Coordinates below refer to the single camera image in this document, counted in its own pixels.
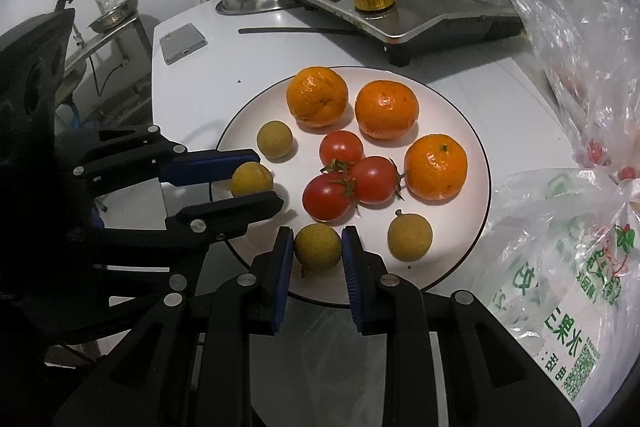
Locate thin black strip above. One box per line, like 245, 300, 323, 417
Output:
238, 27, 373, 38

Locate green printed plastic bag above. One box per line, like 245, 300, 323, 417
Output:
480, 167, 640, 427

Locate clear plastic bag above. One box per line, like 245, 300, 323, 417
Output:
452, 0, 640, 188

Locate metal stand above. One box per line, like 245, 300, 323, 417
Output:
62, 14, 153, 128

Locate silver induction cooker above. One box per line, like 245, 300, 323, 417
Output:
269, 0, 526, 68

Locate small mandarin orange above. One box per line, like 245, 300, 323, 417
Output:
355, 79, 420, 140
404, 133, 469, 201
286, 66, 349, 129

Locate silver phone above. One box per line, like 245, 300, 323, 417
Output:
159, 23, 208, 66

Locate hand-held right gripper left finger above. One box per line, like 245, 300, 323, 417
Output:
52, 226, 296, 427

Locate yellow-brown longan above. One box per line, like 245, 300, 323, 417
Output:
230, 162, 275, 198
294, 223, 344, 275
387, 209, 434, 263
256, 120, 294, 159

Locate steel bowl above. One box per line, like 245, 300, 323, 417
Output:
89, 0, 142, 32

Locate white plate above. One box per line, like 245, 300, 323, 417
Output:
210, 66, 492, 308

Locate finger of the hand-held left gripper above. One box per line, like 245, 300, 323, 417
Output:
72, 124, 262, 196
92, 191, 285, 294

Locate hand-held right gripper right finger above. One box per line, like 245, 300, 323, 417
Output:
341, 226, 583, 427

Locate red cherry tomato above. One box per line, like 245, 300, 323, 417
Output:
319, 130, 365, 168
347, 155, 401, 206
301, 173, 356, 223

